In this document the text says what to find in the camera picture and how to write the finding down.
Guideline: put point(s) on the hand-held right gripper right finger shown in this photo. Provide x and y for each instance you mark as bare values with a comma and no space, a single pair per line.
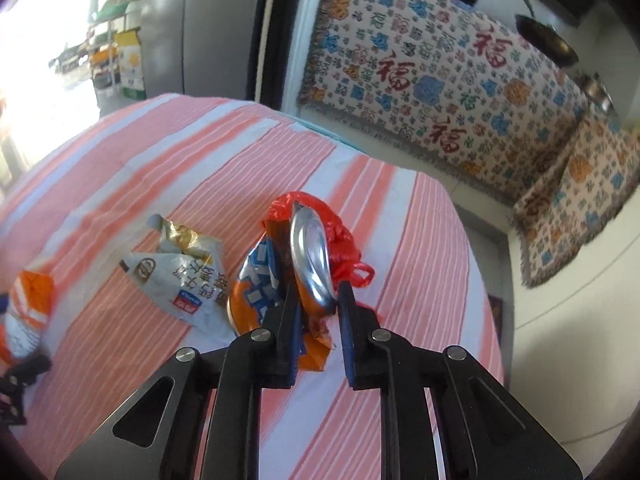
350,342

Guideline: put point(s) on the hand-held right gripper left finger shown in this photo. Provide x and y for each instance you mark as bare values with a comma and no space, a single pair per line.
287,332

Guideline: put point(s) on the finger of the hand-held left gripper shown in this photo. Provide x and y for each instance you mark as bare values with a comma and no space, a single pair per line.
30,365

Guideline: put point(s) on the orange candy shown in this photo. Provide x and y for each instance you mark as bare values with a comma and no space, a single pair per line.
27,310

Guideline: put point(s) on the crushed orange can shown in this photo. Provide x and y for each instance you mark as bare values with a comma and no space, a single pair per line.
310,255

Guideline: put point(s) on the red plastic bag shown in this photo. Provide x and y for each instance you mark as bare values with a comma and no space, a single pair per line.
345,245

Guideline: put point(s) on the silver snack wrapper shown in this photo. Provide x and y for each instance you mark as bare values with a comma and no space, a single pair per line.
175,280

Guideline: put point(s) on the pink striped tablecloth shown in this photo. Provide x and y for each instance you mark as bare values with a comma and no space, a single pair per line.
150,160

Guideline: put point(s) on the printed blanket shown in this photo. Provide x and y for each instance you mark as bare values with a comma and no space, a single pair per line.
425,85

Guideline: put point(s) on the grey fridge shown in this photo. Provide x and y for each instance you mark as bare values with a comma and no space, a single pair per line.
200,35

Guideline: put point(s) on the yellow and green box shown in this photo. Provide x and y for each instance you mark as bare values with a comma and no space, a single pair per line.
129,60

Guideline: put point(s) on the steel pot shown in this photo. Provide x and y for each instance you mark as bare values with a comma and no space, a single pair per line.
597,92

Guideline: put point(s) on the storage shelf rack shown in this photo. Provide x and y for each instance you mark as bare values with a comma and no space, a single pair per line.
102,15

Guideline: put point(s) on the dark wok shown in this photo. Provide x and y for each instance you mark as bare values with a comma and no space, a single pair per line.
545,37

